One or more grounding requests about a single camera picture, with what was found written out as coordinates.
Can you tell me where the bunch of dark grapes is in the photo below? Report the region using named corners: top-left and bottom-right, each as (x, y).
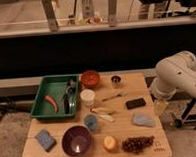
top-left (122, 136), bottom-right (154, 154)

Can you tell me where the blue plastic cup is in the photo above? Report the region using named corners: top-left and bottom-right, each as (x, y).
top-left (84, 114), bottom-right (98, 131)

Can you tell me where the red chili pepper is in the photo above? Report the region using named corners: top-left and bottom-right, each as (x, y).
top-left (45, 95), bottom-right (58, 113)

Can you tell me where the light blue cloth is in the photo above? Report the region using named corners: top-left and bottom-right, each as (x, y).
top-left (132, 113), bottom-right (155, 127)

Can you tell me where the white paper cup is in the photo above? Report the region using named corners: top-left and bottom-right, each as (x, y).
top-left (80, 89), bottom-right (96, 107)

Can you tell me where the purple bowl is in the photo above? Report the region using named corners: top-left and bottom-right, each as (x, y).
top-left (61, 125), bottom-right (92, 157)

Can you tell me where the green plastic tray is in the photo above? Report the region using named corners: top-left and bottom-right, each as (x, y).
top-left (30, 74), bottom-right (79, 121)

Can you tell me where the orange peach fruit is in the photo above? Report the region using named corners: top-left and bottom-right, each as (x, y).
top-left (102, 135), bottom-right (118, 152)

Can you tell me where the small metal cup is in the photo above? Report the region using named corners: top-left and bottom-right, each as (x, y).
top-left (111, 75), bottom-right (122, 89)

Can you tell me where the black rectangular block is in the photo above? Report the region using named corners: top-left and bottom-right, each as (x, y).
top-left (126, 97), bottom-right (146, 109)

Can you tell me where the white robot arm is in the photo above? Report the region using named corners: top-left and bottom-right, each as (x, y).
top-left (149, 50), bottom-right (196, 100)

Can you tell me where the wooden folding table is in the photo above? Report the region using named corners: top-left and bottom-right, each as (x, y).
top-left (22, 73), bottom-right (172, 157)

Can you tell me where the black handled utensil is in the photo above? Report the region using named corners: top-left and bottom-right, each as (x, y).
top-left (63, 92), bottom-right (70, 114)

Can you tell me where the red bowl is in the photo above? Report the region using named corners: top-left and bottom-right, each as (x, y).
top-left (80, 70), bottom-right (100, 88)

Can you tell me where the blue sponge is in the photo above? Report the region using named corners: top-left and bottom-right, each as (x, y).
top-left (35, 129), bottom-right (56, 152)

